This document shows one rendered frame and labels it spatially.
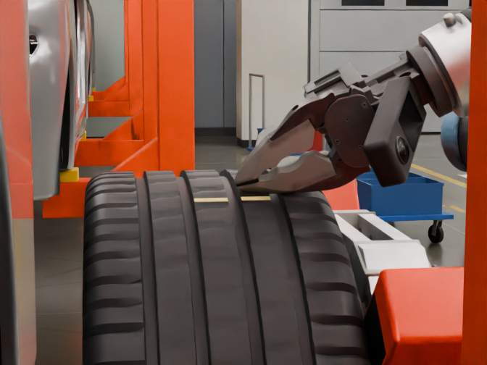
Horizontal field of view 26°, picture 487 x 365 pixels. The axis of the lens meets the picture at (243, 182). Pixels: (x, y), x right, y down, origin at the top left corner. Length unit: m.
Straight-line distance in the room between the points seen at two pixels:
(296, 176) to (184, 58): 3.74
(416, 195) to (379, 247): 5.79
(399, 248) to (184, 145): 3.76
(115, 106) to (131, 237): 9.93
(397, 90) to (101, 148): 5.74
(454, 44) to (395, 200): 5.78
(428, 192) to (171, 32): 2.65
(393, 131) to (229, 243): 0.17
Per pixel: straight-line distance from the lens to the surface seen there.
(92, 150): 6.66
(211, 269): 0.89
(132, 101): 10.85
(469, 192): 0.69
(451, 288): 0.88
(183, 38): 4.71
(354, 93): 0.97
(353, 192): 1.26
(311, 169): 0.99
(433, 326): 0.85
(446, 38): 0.98
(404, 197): 6.76
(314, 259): 0.92
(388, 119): 0.93
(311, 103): 0.97
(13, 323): 1.54
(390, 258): 0.99
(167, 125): 4.72
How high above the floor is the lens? 1.31
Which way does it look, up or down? 8 degrees down
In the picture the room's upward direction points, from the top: straight up
